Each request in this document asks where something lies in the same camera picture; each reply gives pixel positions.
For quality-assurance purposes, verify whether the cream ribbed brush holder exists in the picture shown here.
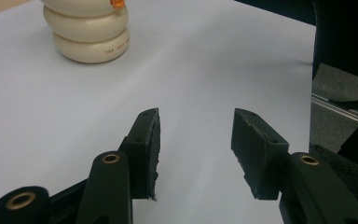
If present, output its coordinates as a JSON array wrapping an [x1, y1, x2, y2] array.
[[40, 0, 131, 64]]

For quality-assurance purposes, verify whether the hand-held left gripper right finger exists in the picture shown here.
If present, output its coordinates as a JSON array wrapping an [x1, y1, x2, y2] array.
[[230, 107, 290, 201]]

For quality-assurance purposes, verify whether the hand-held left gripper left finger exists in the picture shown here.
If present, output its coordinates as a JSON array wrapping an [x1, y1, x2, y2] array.
[[117, 107, 162, 201]]

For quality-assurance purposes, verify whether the aluminium floor rail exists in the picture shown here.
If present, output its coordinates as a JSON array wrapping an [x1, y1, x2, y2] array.
[[310, 92, 358, 123]]

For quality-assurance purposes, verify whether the dark curtain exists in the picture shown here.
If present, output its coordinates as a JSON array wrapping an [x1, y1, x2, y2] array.
[[234, 0, 358, 81]]

